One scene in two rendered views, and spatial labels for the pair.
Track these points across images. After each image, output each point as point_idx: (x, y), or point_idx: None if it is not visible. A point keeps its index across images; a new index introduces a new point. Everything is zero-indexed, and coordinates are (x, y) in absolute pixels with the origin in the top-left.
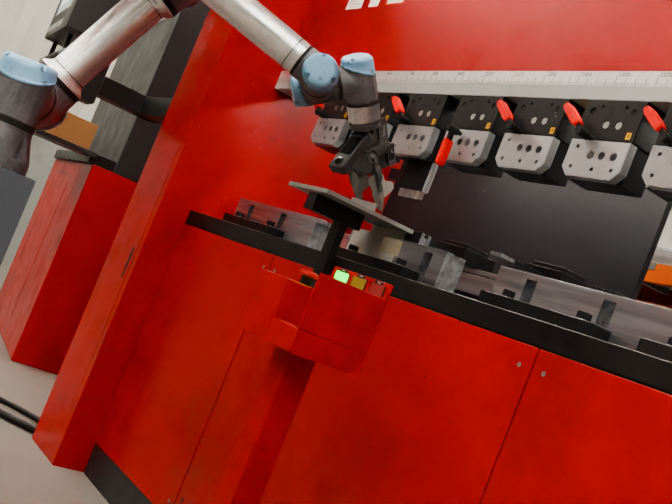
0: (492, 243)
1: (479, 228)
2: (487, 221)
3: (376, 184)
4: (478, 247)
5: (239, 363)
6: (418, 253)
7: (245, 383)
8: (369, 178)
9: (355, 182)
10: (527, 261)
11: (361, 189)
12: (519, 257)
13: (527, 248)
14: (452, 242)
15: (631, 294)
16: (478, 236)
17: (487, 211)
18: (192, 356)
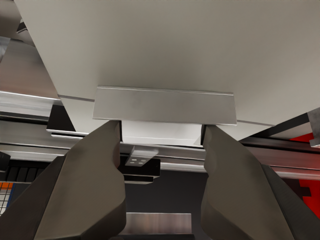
0: (178, 210)
1: (199, 221)
2: (193, 229)
3: (50, 187)
4: (191, 204)
5: None
6: (19, 75)
7: None
8: (102, 216)
9: (236, 177)
10: (135, 201)
11: (207, 164)
12: (145, 203)
13: (139, 212)
14: (136, 178)
15: (15, 191)
16: (196, 214)
17: (198, 239)
18: None
